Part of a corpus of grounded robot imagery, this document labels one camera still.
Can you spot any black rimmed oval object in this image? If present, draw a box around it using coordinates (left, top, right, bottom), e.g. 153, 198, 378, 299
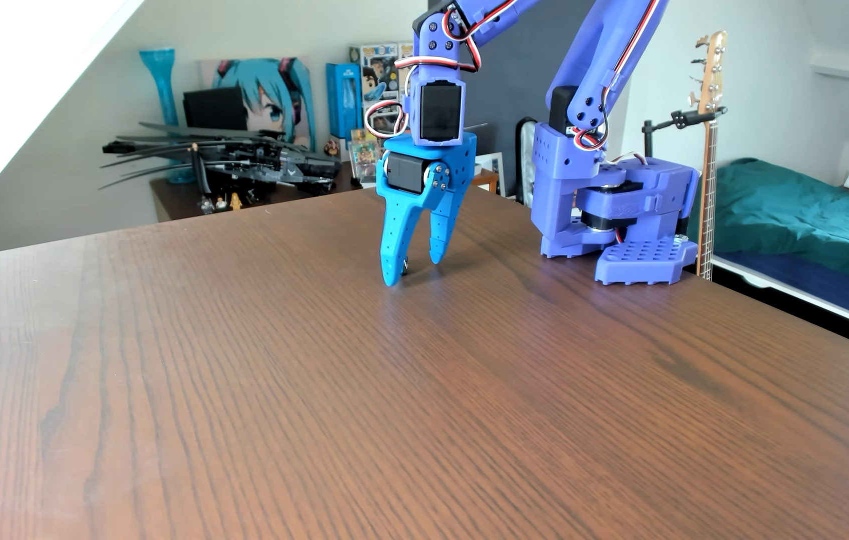
514, 116, 543, 208

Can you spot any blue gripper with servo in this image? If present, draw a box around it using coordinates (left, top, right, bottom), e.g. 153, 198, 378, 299
375, 132, 479, 288

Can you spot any purple robot arm with base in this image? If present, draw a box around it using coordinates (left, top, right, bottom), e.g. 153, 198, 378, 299
364, 0, 702, 287

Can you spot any black guitar stand holder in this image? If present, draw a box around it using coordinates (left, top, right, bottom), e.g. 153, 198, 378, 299
641, 105, 729, 159

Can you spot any tall blue glass vase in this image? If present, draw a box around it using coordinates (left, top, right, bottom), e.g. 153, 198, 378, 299
139, 48, 197, 186

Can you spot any red white black servo cable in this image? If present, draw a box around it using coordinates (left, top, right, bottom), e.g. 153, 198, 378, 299
364, 0, 517, 141
573, 0, 663, 152

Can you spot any black model helicopter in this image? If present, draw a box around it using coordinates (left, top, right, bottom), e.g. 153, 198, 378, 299
98, 121, 342, 215

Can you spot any wooden bass guitar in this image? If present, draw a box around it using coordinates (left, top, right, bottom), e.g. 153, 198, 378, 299
689, 30, 730, 282

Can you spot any bed with teal blanket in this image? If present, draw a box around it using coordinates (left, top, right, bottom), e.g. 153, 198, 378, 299
690, 156, 849, 296

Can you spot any dark blue bed sheet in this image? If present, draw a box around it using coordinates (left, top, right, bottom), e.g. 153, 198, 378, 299
713, 251, 849, 336

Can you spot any teal haired anime poster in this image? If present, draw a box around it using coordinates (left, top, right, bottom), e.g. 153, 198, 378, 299
199, 57, 318, 151

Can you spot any tall blue product box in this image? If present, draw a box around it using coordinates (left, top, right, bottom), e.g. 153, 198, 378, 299
325, 62, 363, 141

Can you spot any black rectangular box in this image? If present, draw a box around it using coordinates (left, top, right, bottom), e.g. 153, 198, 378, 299
183, 87, 249, 133

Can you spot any white picture frame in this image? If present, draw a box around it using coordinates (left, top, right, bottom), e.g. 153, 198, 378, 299
474, 152, 507, 198

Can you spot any colourful card in clear holder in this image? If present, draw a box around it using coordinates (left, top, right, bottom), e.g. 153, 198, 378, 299
348, 129, 385, 182

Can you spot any white bed frame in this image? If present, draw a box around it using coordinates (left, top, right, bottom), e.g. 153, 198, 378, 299
709, 255, 849, 356

